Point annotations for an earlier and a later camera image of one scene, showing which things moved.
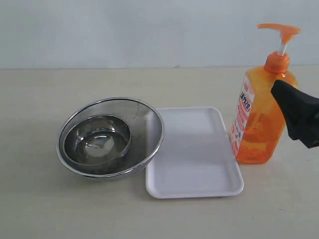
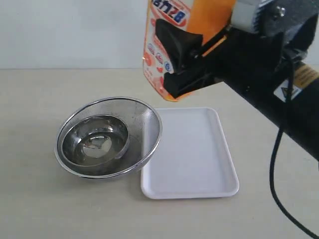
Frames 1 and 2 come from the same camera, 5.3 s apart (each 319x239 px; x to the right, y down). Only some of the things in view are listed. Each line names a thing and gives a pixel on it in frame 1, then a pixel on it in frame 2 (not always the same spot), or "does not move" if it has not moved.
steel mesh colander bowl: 108,136 does not move
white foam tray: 198,157 does not move
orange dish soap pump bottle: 258,130 -> 205,18
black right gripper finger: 301,111 -> 248,63
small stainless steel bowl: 97,139 does not move
